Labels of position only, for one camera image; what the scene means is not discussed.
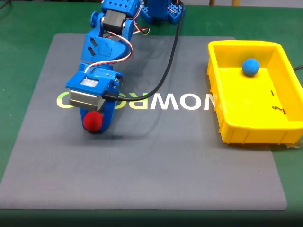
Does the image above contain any grey mat with lettering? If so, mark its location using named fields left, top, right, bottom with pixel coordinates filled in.
left=0, top=33, right=288, bottom=211

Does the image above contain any black camera cable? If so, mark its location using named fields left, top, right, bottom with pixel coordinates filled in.
left=102, top=0, right=186, bottom=103

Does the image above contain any blue ball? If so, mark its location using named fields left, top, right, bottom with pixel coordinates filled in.
left=241, top=58, right=261, bottom=77

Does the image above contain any clear plastic bag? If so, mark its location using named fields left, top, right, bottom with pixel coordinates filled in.
left=285, top=141, right=303, bottom=150

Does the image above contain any red white servo wire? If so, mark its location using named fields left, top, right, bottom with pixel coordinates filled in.
left=84, top=19, right=151, bottom=74

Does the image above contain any red ball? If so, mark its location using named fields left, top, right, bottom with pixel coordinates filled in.
left=82, top=110, right=104, bottom=132

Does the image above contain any yellow plastic bin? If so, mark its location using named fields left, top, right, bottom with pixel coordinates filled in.
left=207, top=40, right=303, bottom=145

